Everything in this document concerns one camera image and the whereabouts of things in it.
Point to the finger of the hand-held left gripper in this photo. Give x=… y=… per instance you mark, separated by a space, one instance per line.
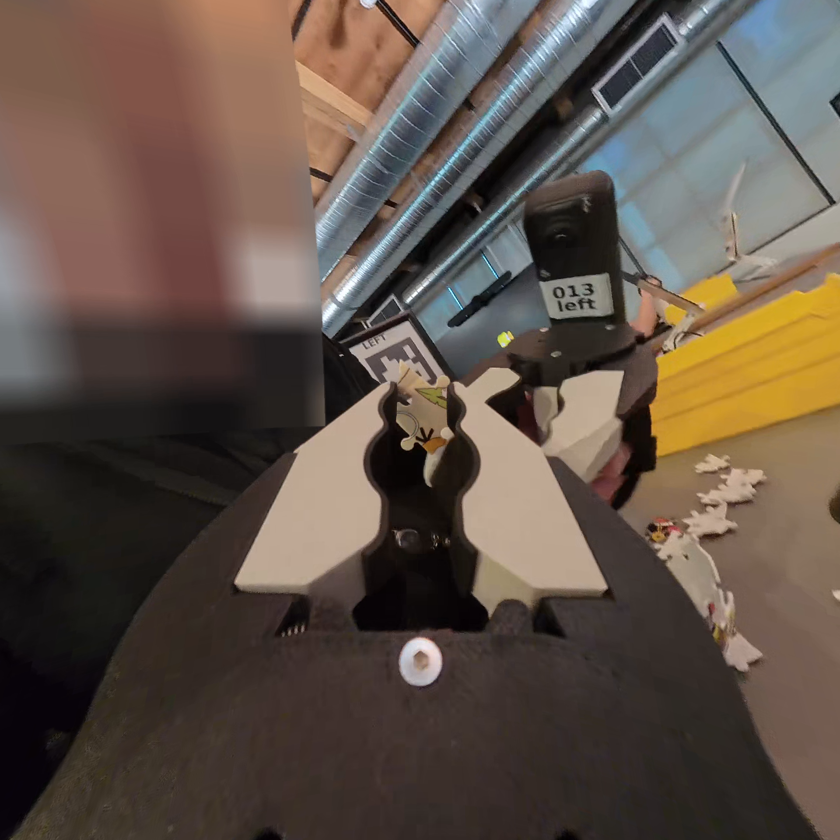
x=584 y=426
x=504 y=380

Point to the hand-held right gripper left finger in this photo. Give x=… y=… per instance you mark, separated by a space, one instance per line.
x=308 y=525

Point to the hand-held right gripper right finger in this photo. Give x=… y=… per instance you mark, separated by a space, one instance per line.
x=531 y=525

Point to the single small puzzle piece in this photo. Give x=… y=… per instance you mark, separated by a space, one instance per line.
x=426 y=400

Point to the partly built puzzle ball shell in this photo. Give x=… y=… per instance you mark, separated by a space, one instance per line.
x=702 y=584

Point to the colourful printed puzzle piece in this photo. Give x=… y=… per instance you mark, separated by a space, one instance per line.
x=661 y=531

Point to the loose white puzzle piece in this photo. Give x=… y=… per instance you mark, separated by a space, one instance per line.
x=709 y=522
x=712 y=463

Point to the joined three puzzle pieces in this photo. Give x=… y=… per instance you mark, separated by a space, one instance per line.
x=732 y=489

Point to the person's left hand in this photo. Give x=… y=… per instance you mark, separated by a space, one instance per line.
x=610 y=482

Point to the black hanging bar fixture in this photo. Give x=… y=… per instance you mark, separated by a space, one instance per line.
x=479 y=303

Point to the yellow stacked panels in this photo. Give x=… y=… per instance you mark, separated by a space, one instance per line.
x=754 y=367

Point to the white slender object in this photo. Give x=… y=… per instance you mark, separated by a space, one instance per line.
x=748 y=262

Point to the long wooden rod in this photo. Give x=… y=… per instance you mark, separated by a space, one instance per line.
x=774 y=279

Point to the white framed vent grille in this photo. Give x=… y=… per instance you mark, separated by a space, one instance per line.
x=633 y=65

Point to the wooden ceiling beam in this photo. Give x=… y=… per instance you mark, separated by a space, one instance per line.
x=328 y=92

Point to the narrow silver air duct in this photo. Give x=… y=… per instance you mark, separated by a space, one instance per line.
x=459 y=256

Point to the wide silver air duct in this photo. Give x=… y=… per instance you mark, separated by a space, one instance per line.
x=499 y=118
x=420 y=98

